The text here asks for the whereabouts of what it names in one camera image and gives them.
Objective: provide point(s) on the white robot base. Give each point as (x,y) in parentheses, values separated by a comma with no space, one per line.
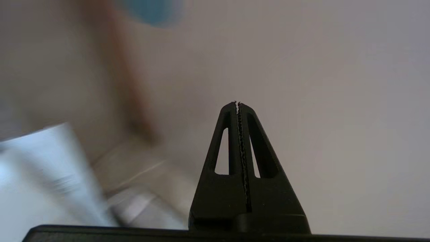
(40,174)

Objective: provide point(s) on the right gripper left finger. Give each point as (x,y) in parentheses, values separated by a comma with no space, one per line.
(215,198)

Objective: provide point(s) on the pink-brown door frame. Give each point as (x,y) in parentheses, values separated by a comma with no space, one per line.
(124,84)

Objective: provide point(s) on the blue and white door hanger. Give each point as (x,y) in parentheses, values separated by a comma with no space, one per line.
(153,11)

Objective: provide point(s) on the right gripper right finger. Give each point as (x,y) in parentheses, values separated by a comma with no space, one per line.
(272,201)

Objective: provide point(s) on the cream door panel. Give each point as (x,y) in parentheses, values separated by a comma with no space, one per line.
(336,101)

